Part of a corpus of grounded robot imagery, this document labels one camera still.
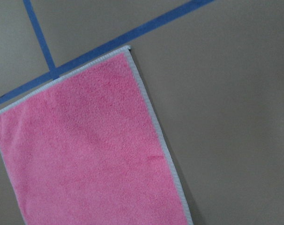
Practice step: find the pink towel with grey back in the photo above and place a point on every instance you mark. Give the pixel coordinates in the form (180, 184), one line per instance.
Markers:
(87, 149)

